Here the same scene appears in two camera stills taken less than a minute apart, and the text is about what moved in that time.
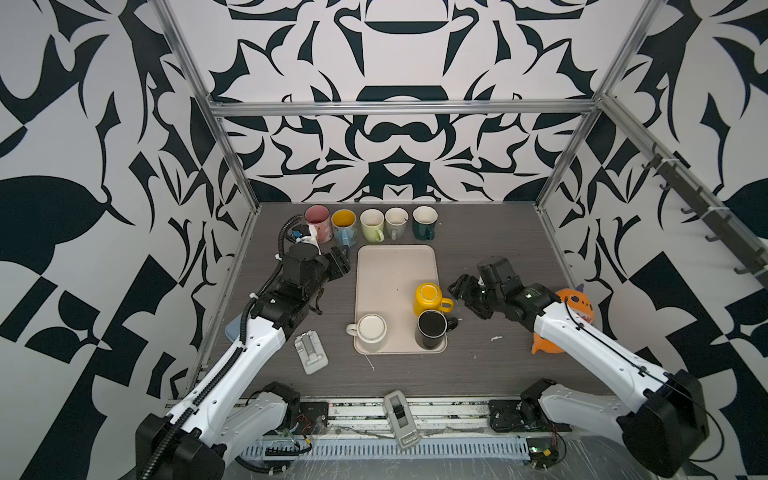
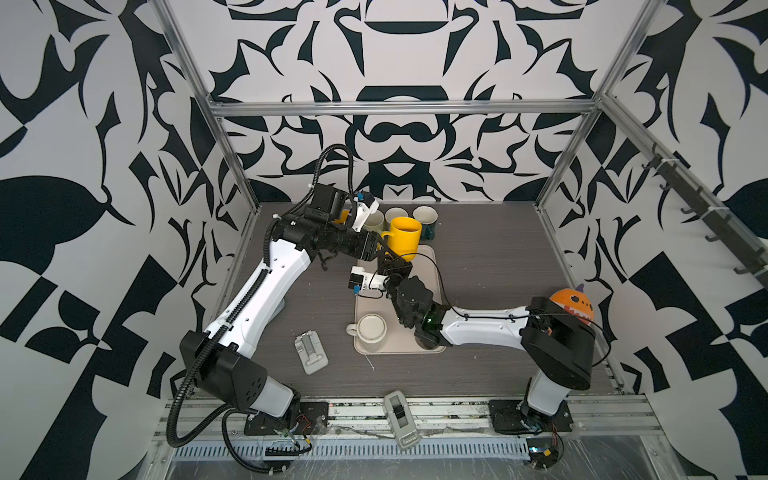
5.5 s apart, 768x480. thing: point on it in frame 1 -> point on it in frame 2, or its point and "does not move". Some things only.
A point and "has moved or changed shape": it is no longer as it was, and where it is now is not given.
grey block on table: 311,352 does not move
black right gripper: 465,284 -> 399,267
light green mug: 371,222 does not move
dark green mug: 424,219 does not move
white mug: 370,330 does not move
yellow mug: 428,296 has moved or changed shape
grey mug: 396,220 does not move
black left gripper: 340,258 -> 364,245
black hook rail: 704,205 does not move
